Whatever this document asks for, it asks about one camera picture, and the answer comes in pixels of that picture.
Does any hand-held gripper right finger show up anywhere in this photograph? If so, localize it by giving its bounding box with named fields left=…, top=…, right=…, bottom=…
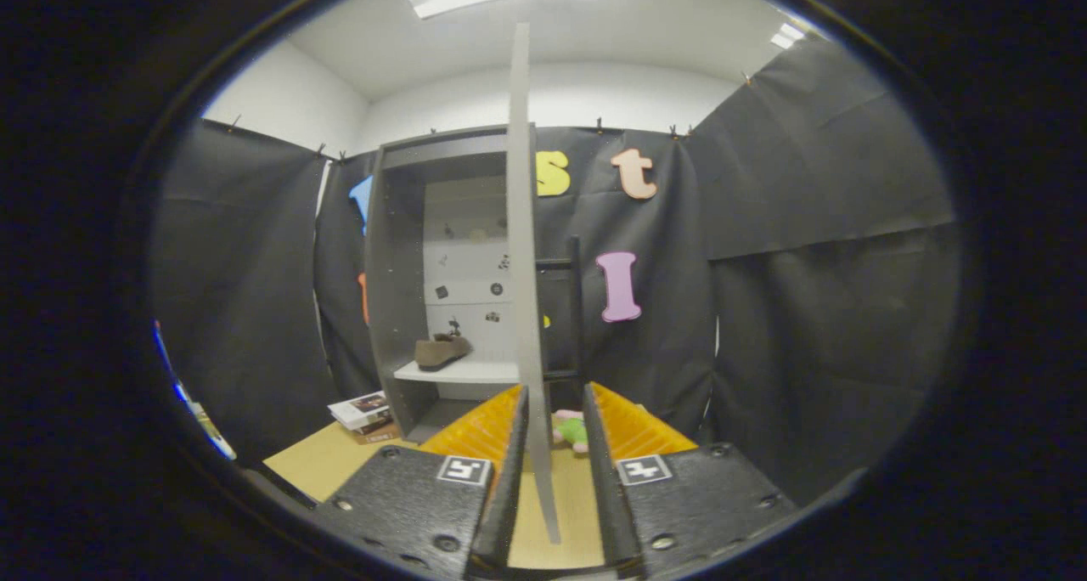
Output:
left=581, top=381, right=801, bottom=580

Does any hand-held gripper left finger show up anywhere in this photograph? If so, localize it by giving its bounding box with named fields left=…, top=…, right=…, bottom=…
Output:
left=310, top=384, right=531, bottom=580

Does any brown fuzzy shoe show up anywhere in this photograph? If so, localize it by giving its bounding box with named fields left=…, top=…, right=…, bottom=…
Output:
left=414, top=333, right=473, bottom=372

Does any grey shoe cabinet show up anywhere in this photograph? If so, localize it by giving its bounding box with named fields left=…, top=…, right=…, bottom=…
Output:
left=365, top=124, right=538, bottom=446

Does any beige shoe cabinet door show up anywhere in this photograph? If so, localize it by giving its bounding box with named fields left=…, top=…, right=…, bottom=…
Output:
left=505, top=22, right=562, bottom=545

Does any green and pink plush toy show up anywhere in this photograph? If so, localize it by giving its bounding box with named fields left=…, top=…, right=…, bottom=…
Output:
left=550, top=409, right=589, bottom=454

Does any stack of books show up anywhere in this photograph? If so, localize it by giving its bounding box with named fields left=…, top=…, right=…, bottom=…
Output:
left=328, top=391, right=400, bottom=444

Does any black backdrop cloth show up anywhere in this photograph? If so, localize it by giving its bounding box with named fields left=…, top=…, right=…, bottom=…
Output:
left=149, top=33, right=960, bottom=505

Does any blue printed poster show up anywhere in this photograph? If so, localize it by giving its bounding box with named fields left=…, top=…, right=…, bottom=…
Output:
left=153, top=318, right=196, bottom=408

